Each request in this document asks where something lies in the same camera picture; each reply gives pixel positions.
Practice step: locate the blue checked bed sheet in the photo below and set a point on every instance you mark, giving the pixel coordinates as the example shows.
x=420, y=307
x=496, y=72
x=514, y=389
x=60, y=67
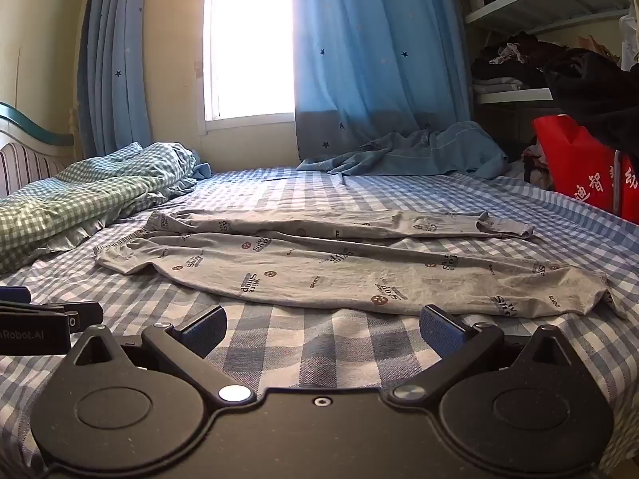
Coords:
x=309, y=354

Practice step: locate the grey printed pants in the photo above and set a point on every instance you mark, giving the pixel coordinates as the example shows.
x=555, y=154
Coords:
x=319, y=272

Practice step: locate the green checked quilt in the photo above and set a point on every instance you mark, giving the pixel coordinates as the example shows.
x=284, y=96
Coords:
x=85, y=199

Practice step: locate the pile of dark clothes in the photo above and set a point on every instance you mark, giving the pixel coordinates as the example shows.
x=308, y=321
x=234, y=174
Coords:
x=514, y=67

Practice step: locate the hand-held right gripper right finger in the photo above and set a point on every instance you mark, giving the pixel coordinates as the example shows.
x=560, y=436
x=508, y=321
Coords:
x=440, y=330

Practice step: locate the crumpled blue cloth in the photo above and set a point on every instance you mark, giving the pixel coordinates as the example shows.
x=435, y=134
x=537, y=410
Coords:
x=424, y=154

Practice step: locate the pale clothes heap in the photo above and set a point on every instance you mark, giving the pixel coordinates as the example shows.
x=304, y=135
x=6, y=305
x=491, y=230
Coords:
x=535, y=167

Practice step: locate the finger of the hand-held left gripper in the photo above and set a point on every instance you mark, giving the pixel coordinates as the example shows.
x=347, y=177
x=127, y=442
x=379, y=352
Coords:
x=82, y=317

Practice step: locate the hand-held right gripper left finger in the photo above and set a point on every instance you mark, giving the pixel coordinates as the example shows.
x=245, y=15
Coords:
x=203, y=330

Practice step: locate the wide blue star curtain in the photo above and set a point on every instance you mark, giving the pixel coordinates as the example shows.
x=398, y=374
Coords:
x=369, y=45

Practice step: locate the red bag with white print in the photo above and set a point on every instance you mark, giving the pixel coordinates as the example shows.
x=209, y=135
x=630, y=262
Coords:
x=574, y=169

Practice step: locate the narrow blue star curtain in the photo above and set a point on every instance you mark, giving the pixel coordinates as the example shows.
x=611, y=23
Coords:
x=115, y=60

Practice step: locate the black hanging garment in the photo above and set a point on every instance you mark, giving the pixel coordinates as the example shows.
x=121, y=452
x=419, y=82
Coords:
x=599, y=95

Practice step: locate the white shelf unit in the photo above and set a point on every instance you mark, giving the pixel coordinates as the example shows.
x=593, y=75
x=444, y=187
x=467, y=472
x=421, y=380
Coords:
x=544, y=2

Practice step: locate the bright window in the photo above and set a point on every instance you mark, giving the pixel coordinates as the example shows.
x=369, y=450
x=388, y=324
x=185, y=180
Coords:
x=247, y=35

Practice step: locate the striped bed headboard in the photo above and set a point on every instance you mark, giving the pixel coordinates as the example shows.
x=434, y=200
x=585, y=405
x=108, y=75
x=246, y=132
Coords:
x=27, y=164

